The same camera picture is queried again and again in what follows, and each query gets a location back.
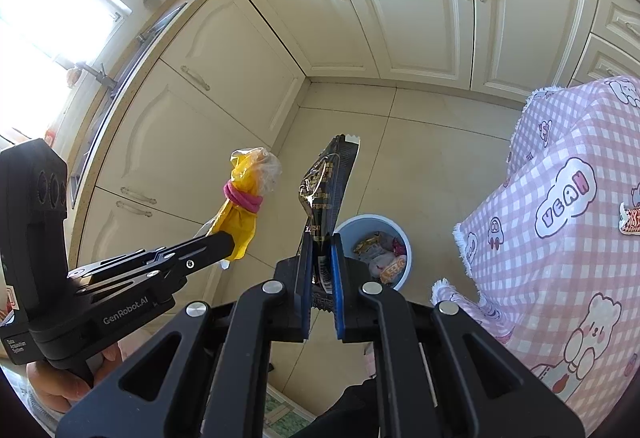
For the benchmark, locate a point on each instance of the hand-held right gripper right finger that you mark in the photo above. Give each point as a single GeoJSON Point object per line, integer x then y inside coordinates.
{"type": "Point", "coordinates": [339, 298]}

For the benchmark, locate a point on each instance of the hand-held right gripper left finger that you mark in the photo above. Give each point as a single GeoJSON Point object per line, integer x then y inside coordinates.
{"type": "Point", "coordinates": [300, 298]}

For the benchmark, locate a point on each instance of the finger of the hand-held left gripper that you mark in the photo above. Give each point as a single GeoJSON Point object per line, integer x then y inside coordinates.
{"type": "Point", "coordinates": [210, 244]}
{"type": "Point", "coordinates": [170, 277]}

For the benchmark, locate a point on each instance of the yellow plastic bag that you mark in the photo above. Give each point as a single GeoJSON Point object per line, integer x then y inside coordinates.
{"type": "Point", "coordinates": [240, 228]}

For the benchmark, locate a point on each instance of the orange snack wrapper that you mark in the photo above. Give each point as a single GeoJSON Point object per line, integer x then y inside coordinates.
{"type": "Point", "coordinates": [393, 274]}

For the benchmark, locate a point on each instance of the golden green wrapper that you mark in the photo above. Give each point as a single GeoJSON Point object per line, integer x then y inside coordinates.
{"type": "Point", "coordinates": [367, 245]}

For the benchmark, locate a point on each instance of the blue plastic bin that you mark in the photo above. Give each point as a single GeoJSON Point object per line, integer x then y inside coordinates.
{"type": "Point", "coordinates": [370, 221]}

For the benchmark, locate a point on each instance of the black snack wrapper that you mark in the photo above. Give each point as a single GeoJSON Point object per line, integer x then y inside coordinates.
{"type": "Point", "coordinates": [325, 198]}

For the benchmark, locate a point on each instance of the person's left hand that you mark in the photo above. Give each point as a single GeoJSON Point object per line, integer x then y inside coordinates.
{"type": "Point", "coordinates": [55, 383]}

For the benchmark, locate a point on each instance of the white crumpled plastic bag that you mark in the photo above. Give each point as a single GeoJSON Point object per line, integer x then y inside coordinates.
{"type": "Point", "coordinates": [377, 264]}

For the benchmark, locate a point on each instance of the pink wrapper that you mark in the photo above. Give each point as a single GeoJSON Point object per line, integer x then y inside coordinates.
{"type": "Point", "coordinates": [398, 246]}

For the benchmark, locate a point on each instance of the person's dark trousers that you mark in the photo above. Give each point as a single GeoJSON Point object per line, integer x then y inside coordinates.
{"type": "Point", "coordinates": [345, 413]}

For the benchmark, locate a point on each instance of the green patterned floor mat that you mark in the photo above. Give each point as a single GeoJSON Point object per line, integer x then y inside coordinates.
{"type": "Point", "coordinates": [282, 415]}

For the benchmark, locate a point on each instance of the steel faucet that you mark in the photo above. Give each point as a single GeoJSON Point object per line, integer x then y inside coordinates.
{"type": "Point", "coordinates": [102, 78]}

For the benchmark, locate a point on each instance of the pink checked tablecloth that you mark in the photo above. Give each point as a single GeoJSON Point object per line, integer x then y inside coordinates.
{"type": "Point", "coordinates": [550, 243]}

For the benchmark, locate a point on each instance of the cream base cabinets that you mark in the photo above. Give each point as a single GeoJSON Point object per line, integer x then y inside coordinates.
{"type": "Point", "coordinates": [400, 18]}

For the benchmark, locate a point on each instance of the red white snack packet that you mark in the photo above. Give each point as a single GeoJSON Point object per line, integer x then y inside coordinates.
{"type": "Point", "coordinates": [630, 218]}

